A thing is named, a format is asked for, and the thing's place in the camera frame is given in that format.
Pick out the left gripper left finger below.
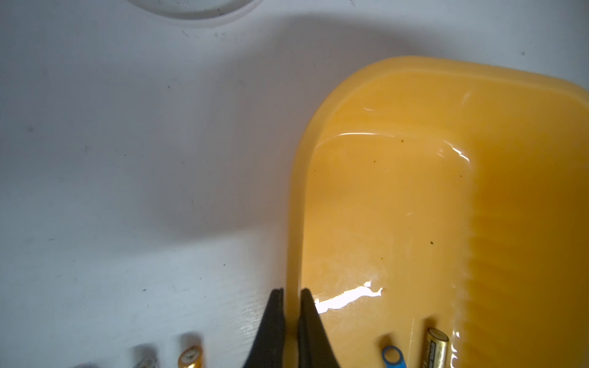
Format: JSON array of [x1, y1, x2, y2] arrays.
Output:
[[243, 288, 285, 368]]

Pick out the black red silver battery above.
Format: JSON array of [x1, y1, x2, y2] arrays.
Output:
[[133, 357, 159, 368]]

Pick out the white cup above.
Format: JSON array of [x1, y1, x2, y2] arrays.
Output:
[[129, 0, 260, 21]]

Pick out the blue battery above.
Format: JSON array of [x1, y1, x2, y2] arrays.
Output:
[[381, 346, 406, 368]]

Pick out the black gold battery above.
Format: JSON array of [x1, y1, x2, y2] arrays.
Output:
[[177, 345, 203, 368]]

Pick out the yellow plastic storage tray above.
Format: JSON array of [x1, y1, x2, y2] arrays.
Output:
[[285, 57, 588, 367]]

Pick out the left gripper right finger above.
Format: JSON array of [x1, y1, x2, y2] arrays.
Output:
[[298, 288, 341, 368]]

